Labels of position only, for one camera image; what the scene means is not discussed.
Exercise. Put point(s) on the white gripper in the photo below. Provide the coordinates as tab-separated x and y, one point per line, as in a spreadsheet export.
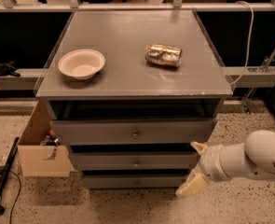
210	161

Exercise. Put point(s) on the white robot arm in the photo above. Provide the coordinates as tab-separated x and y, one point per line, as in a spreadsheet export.
253	159

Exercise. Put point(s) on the grey top drawer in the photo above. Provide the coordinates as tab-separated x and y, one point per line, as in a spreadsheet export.
123	132

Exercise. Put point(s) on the grey drawer cabinet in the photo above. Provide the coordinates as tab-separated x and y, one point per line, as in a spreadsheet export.
131	88

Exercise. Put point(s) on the crushed gold can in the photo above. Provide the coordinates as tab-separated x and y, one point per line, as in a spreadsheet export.
164	55

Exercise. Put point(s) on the items inside cardboard box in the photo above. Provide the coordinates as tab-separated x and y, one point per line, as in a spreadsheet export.
50	139

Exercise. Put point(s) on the white paper bowl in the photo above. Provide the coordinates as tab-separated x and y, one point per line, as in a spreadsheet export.
81	64

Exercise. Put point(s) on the cardboard box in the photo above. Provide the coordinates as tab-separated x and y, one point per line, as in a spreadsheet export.
37	159

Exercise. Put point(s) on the black pole stand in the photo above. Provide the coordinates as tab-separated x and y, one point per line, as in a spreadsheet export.
4	170

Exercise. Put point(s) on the black cloth bag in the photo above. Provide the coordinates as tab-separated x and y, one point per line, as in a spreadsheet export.
8	69

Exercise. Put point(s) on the metal rail frame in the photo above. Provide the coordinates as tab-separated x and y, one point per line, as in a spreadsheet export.
72	5

